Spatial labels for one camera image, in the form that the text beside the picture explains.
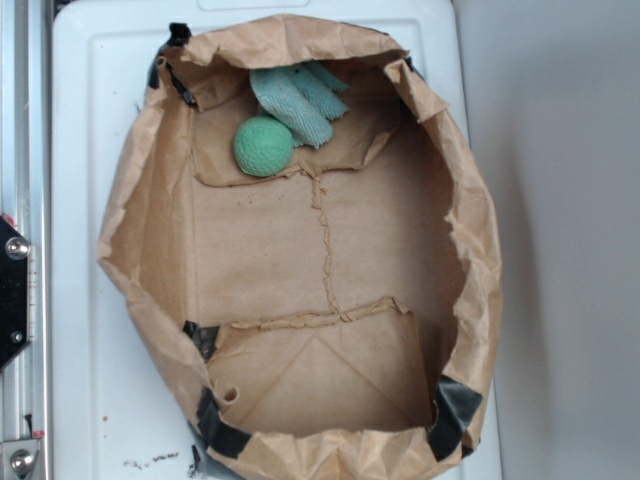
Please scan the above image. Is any green dimpled ball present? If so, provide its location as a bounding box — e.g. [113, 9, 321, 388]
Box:
[233, 116, 294, 177]

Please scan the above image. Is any brown paper bag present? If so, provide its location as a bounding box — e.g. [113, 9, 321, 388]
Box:
[98, 14, 502, 479]

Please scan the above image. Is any light blue microfiber cloth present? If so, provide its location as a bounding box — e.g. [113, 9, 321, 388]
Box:
[249, 61, 349, 149]

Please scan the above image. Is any white plastic tray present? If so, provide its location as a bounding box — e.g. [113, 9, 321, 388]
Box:
[50, 1, 502, 479]

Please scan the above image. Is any black metal bracket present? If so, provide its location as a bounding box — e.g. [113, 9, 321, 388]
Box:
[0, 214, 32, 372]

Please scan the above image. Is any aluminium frame rail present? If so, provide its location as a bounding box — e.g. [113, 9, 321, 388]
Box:
[1, 1, 53, 479]

